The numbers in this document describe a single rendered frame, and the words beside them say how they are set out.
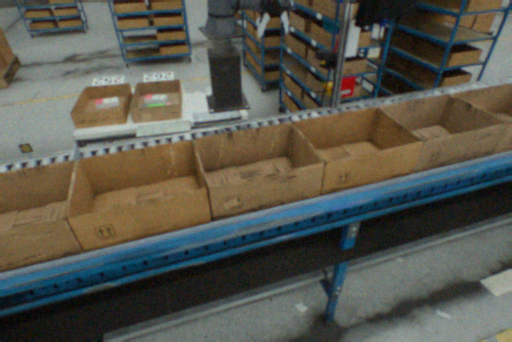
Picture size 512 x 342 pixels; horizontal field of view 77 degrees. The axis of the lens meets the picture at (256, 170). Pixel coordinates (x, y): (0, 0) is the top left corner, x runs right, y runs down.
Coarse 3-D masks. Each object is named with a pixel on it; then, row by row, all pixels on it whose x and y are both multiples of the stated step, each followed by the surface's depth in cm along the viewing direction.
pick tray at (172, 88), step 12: (144, 84) 213; (156, 84) 214; (168, 84) 216; (180, 84) 212; (132, 96) 194; (144, 96) 216; (168, 96) 215; (180, 96) 198; (132, 108) 182; (144, 108) 184; (156, 108) 185; (168, 108) 186; (180, 108) 190; (144, 120) 188; (156, 120) 189; (168, 120) 191
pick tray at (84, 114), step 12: (120, 84) 211; (84, 96) 203; (96, 96) 212; (108, 96) 214; (120, 96) 215; (84, 108) 201; (96, 108) 203; (108, 108) 202; (120, 108) 202; (84, 120) 182; (96, 120) 183; (108, 120) 184; (120, 120) 186
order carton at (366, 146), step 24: (312, 120) 130; (336, 120) 134; (360, 120) 138; (384, 120) 133; (312, 144) 138; (336, 144) 142; (360, 144) 143; (384, 144) 136; (408, 144) 113; (336, 168) 109; (360, 168) 112; (384, 168) 116; (408, 168) 121; (336, 192) 116
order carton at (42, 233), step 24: (24, 168) 105; (48, 168) 108; (72, 168) 110; (0, 192) 107; (24, 192) 110; (48, 192) 113; (0, 216) 111; (24, 216) 111; (48, 216) 110; (0, 240) 85; (24, 240) 87; (48, 240) 90; (72, 240) 93; (0, 264) 90; (24, 264) 92
